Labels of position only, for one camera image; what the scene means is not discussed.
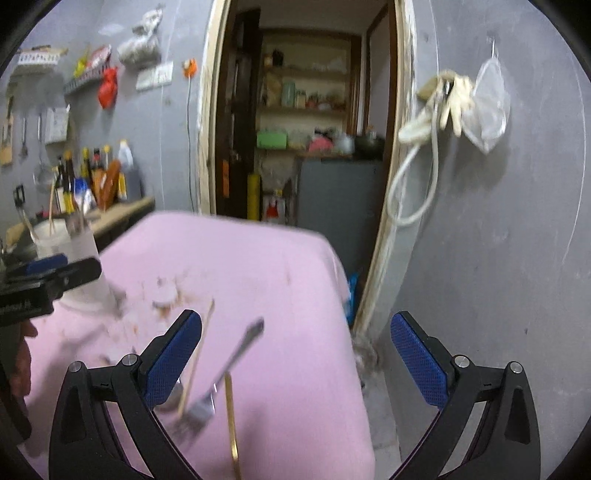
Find white paper box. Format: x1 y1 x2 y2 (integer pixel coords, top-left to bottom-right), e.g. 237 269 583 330
45 106 70 142

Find wooden knife holder board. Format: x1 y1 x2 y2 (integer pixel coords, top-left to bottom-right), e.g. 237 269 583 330
0 95 15 167

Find wooden shelf unit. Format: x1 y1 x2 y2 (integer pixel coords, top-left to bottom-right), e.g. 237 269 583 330
257 28 363 153

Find dark pump bottle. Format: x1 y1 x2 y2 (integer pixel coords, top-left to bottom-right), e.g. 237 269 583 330
54 156 70 214

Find dark wooden door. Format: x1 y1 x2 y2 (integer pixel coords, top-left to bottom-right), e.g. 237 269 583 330
215 8 262 217

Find yellow roll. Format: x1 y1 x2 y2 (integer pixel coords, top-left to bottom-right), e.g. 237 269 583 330
247 173 262 220

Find translucent mesh bag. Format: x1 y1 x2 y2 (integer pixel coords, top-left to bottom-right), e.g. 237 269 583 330
462 39 512 154

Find blue plastic bag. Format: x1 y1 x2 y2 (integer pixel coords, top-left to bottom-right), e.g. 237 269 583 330
346 272 360 315

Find red snack packet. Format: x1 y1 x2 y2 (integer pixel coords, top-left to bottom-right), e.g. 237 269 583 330
88 45 112 70

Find plastic bag of dried goods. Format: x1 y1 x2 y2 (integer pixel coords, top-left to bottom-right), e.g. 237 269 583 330
117 4 165 66

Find white plastic basket shelf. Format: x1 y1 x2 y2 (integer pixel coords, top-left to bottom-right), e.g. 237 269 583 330
11 45 68 75

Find grey wall rack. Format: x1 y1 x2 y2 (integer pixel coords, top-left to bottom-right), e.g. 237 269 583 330
64 65 112 96

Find white cord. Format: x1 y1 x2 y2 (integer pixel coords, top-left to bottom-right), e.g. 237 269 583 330
186 75 194 210

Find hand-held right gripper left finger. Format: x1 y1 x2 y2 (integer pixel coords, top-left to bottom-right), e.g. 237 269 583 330
48 309 204 480

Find metal fork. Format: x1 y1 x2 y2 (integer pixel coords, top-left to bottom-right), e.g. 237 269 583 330
172 317 265 441

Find wooden door frame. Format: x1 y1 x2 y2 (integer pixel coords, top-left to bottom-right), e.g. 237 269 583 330
198 0 419 335

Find metal skimmer strainer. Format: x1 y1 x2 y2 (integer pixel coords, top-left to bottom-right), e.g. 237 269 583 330
32 113 52 186

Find tall soy sauce bottle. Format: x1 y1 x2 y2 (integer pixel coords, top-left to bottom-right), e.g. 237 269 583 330
65 150 80 214

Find white utensil basket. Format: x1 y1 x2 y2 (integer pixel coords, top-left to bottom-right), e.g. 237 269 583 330
33 225 116 315

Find orange chili powder packet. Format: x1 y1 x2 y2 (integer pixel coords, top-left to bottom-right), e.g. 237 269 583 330
99 159 122 209

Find small white dish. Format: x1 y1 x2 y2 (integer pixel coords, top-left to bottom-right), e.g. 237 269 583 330
151 277 179 308

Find green box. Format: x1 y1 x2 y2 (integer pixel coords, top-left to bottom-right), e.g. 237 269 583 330
256 129 290 150

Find cooking oil jug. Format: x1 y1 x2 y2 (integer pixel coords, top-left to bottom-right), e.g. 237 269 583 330
117 140 142 200

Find white hose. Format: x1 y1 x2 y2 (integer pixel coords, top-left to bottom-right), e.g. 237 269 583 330
387 92 440 227

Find pink table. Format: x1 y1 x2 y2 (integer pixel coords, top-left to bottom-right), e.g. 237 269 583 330
18 210 377 480

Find red white sack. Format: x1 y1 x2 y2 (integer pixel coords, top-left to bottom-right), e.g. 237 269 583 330
265 189 285 220

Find white wall socket panel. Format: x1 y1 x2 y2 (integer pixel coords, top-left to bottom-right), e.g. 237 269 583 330
136 62 174 91

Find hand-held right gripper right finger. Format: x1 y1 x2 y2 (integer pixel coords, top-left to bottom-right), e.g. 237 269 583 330
390 310 542 480

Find grey cabinet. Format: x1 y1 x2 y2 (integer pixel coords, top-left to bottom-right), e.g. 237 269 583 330
295 156 387 278

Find dark metal bowl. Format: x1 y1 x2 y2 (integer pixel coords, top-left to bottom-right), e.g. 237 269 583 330
355 131 385 158

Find white blue salt bag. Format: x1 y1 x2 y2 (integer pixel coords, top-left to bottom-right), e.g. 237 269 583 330
74 178 96 209

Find beige kitchen counter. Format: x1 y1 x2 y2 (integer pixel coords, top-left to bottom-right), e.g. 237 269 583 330
90 196 156 238

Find red plastic bag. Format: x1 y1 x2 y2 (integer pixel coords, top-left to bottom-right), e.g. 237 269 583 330
98 67 119 110

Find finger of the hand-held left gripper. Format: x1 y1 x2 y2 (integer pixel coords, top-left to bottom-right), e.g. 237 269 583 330
4 253 69 280
46 257 102 296

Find person's left hand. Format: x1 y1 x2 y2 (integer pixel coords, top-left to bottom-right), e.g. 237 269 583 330
10 320 38 398

